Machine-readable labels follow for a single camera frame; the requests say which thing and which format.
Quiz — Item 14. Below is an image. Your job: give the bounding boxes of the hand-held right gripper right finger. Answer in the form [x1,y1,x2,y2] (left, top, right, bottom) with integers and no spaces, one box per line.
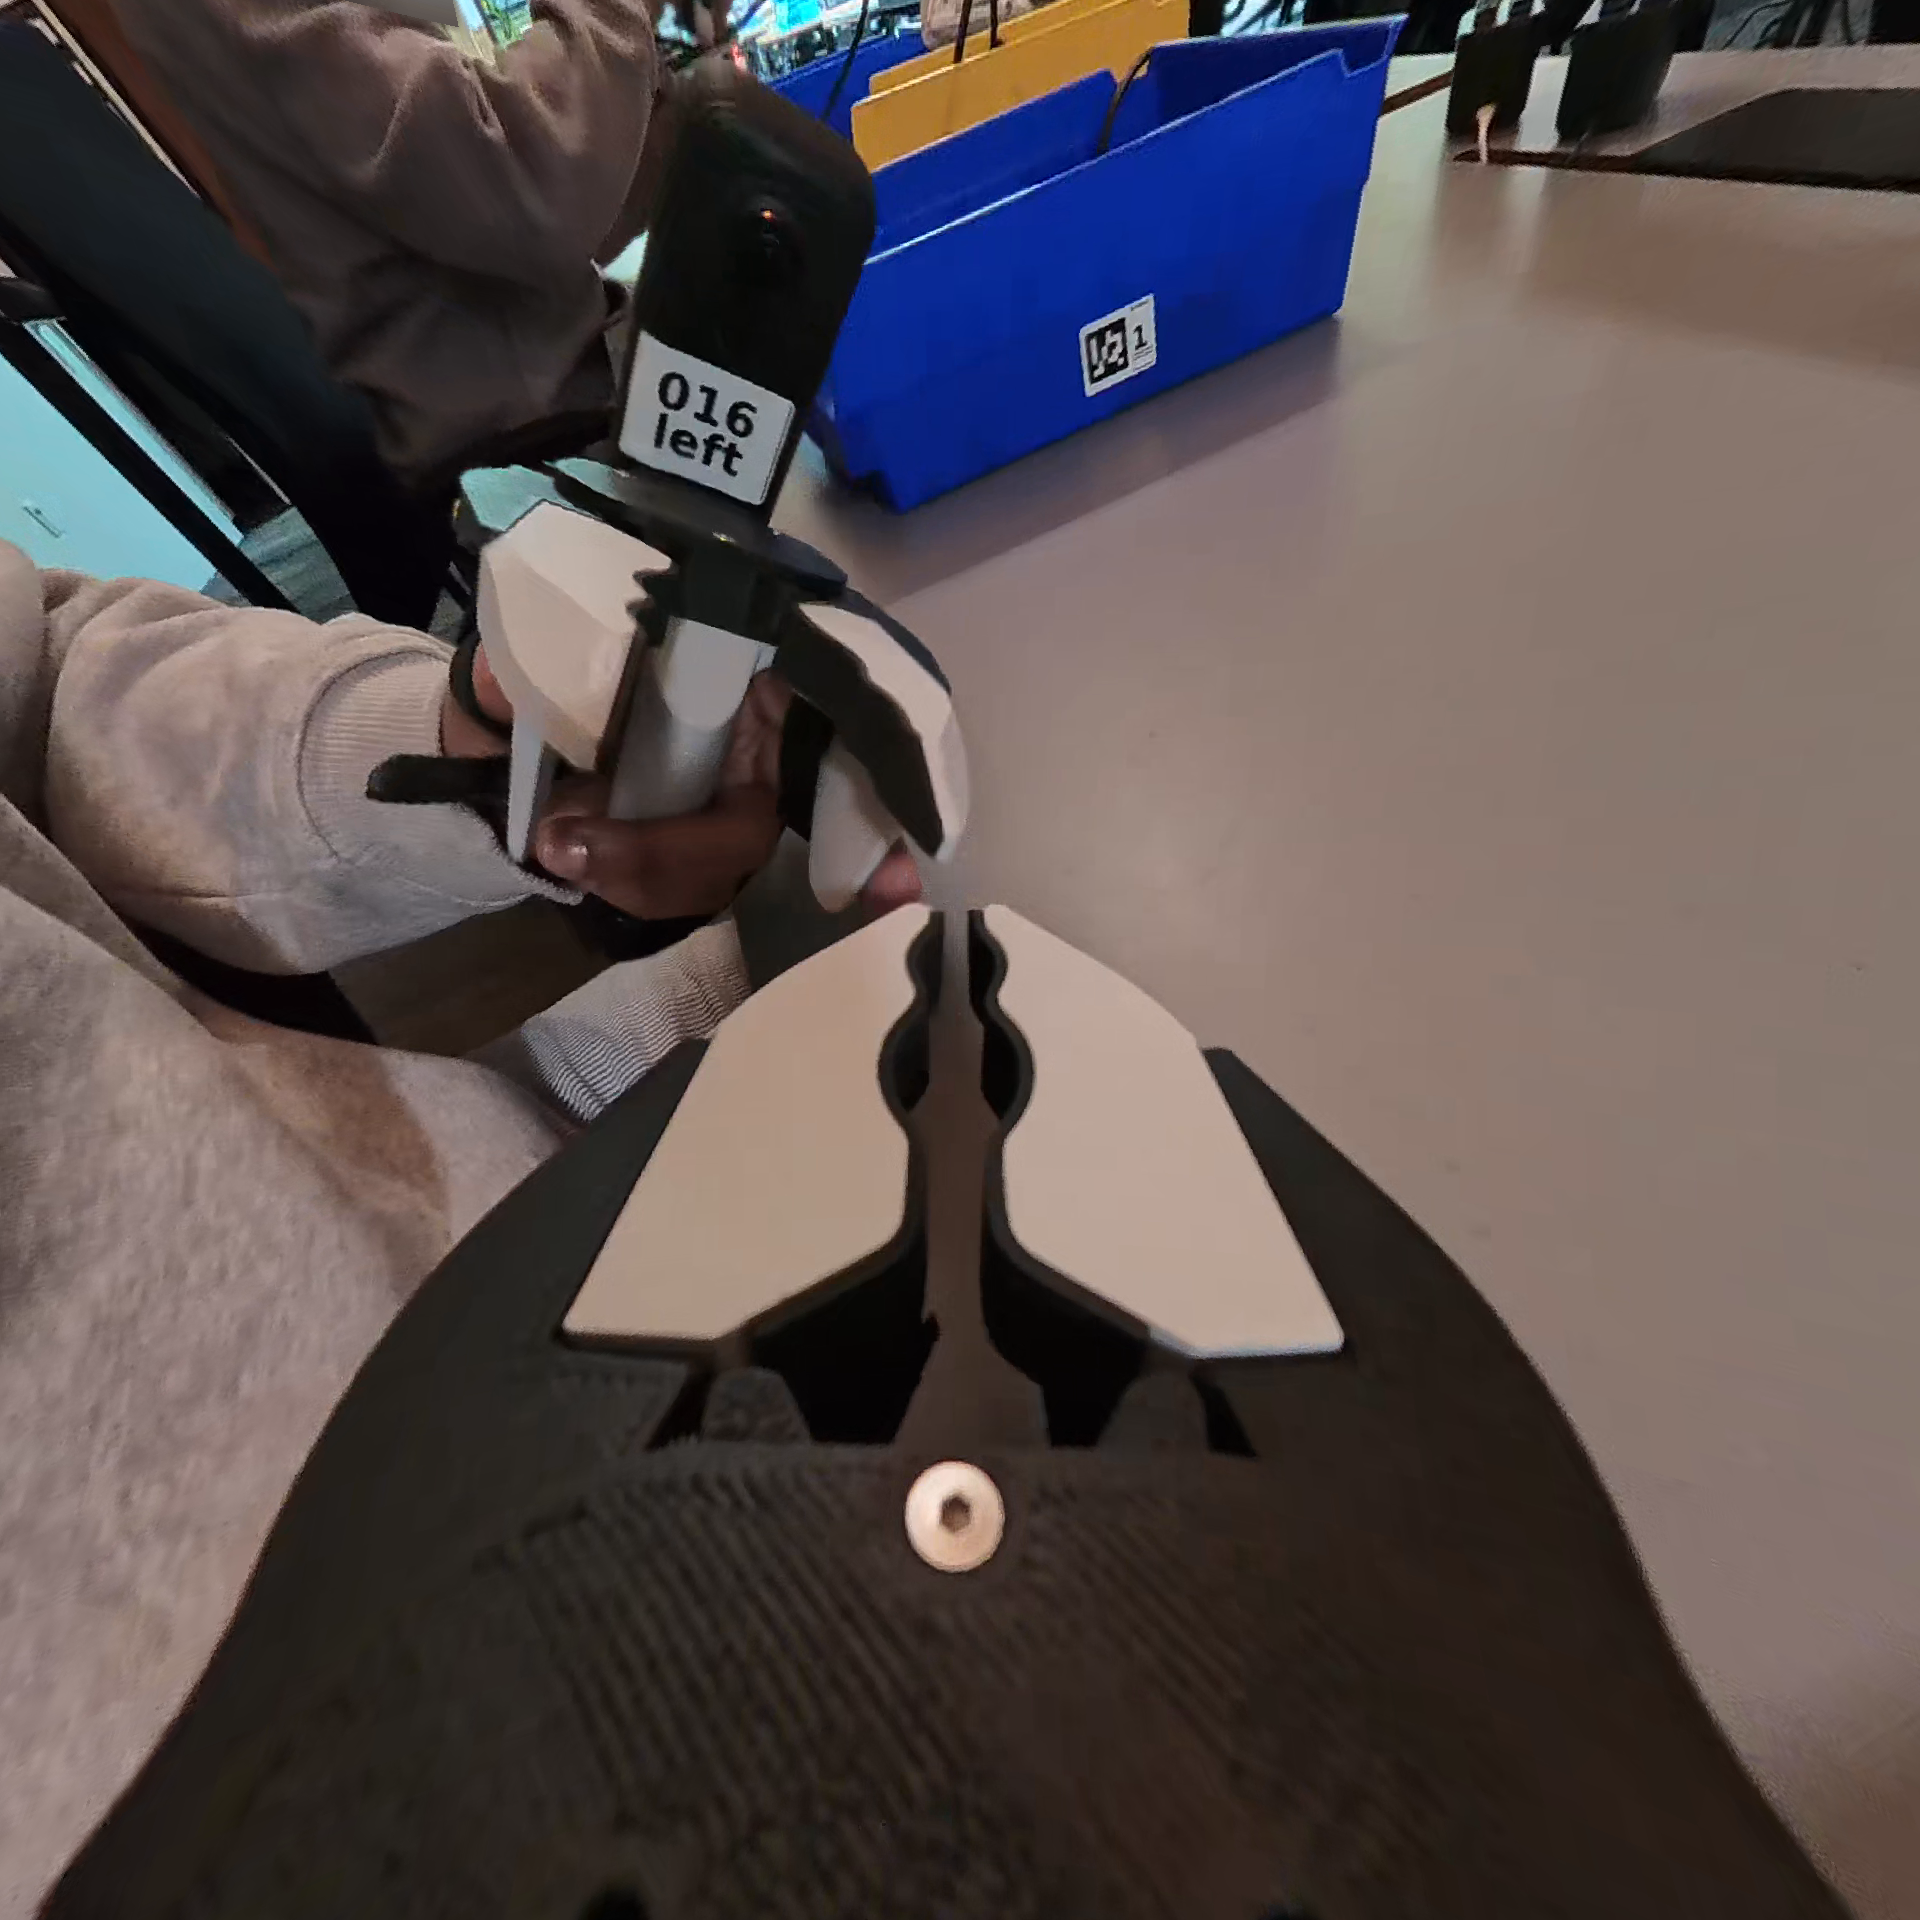
[959,904,1348,1366]

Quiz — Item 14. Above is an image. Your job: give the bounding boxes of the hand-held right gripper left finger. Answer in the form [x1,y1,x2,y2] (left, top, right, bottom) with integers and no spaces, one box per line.
[559,904,943,1370]

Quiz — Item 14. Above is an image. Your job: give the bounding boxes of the yellow plastic bin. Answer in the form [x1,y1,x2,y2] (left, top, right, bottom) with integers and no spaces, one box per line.
[848,0,1192,169]

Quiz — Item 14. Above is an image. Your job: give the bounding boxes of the black office chair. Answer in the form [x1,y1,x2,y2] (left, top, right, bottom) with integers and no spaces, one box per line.
[0,11,470,636]

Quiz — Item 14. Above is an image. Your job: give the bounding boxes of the person's left hand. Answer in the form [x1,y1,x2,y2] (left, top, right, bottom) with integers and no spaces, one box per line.
[442,632,928,923]

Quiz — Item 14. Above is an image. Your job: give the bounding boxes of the tagged blue plastic bin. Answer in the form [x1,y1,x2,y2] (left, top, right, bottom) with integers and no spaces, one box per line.
[810,11,1408,514]

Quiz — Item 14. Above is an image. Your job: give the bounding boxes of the person's left forearm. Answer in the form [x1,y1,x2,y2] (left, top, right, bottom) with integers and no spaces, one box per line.
[0,539,586,980]

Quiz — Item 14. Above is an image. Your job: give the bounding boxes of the black charging dock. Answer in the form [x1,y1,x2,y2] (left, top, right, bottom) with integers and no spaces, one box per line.
[1551,0,1680,140]
[1445,0,1548,144]

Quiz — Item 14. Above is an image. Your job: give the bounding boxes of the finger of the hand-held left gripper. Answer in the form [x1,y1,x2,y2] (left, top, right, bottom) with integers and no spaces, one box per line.
[475,504,682,770]
[778,596,974,915]

